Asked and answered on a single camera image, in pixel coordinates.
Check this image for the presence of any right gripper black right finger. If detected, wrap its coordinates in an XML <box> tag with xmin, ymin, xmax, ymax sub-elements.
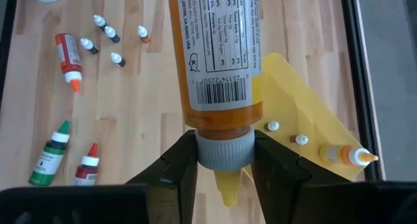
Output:
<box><xmin>251</xmin><ymin>130</ymin><xmax>417</xmax><ymax>224</ymax></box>

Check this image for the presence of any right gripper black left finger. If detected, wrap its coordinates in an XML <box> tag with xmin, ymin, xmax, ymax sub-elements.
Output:
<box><xmin>0</xmin><ymin>130</ymin><xmax>199</xmax><ymax>224</ymax></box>

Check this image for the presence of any large yellow food colouring bottle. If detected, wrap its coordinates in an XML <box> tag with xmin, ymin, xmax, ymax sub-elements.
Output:
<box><xmin>167</xmin><ymin>0</ymin><xmax>264</xmax><ymax>208</ymax></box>
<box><xmin>319</xmin><ymin>143</ymin><xmax>380</xmax><ymax>168</ymax></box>

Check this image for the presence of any large red food colouring bottle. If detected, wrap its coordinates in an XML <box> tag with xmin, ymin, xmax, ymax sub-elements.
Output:
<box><xmin>72</xmin><ymin>142</ymin><xmax>100</xmax><ymax>187</ymax></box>

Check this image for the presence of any large green food colouring bottle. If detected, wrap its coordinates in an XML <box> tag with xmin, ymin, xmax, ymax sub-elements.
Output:
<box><xmin>28</xmin><ymin>120</ymin><xmax>71</xmax><ymax>187</ymax></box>

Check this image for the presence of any large orange food colouring bottle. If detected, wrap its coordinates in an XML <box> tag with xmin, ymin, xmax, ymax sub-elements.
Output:
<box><xmin>54</xmin><ymin>33</ymin><xmax>83</xmax><ymax>94</ymax></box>

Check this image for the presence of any yellow translucent plastic bin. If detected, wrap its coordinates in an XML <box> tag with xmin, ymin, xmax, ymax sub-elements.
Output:
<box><xmin>242</xmin><ymin>52</ymin><xmax>374</xmax><ymax>182</ymax></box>

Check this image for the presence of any small orange dropper bottle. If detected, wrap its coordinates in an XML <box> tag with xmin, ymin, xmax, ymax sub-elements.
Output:
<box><xmin>137</xmin><ymin>25</ymin><xmax>152</xmax><ymax>44</ymax></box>

